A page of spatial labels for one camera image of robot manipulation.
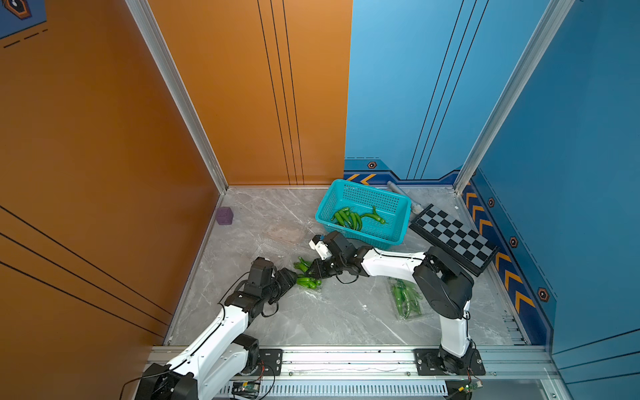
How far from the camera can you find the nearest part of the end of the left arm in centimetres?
72

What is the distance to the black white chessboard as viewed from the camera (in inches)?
36.9

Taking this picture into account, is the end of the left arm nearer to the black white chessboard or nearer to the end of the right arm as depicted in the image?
the end of the right arm
